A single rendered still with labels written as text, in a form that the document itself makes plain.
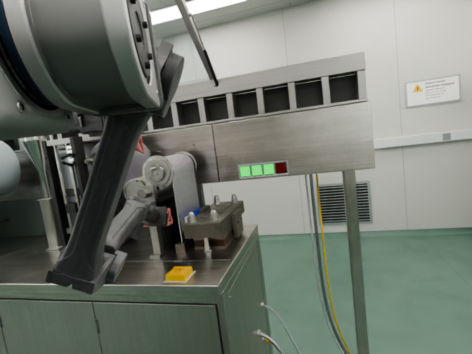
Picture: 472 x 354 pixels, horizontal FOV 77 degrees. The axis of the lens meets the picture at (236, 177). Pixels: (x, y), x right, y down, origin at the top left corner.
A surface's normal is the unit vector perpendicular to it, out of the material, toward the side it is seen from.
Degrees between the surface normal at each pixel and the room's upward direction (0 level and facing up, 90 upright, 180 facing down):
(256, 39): 90
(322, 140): 90
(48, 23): 101
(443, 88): 90
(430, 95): 90
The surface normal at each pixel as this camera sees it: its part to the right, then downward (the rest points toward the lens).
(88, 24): 0.14, 0.29
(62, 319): -0.26, 0.15
